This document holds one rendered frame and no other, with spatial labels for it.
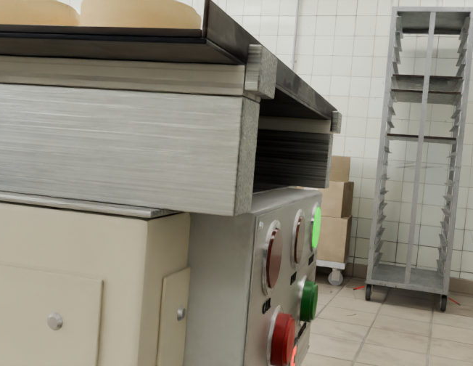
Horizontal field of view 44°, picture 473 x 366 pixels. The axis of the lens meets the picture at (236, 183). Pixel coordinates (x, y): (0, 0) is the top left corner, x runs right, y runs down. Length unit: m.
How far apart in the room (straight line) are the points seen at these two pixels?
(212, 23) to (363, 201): 4.33
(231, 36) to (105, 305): 0.12
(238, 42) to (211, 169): 0.05
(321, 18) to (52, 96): 4.47
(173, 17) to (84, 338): 0.13
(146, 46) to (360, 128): 4.33
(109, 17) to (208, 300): 0.14
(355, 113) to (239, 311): 4.28
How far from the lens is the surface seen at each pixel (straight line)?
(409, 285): 3.79
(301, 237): 0.39
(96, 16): 0.24
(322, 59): 4.64
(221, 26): 0.21
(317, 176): 0.52
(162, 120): 0.24
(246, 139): 0.24
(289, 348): 0.35
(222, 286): 0.28
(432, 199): 4.48
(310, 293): 0.44
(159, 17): 0.24
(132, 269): 0.24
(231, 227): 0.28
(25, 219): 0.27
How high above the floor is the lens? 0.87
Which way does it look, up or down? 3 degrees down
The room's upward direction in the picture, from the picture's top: 5 degrees clockwise
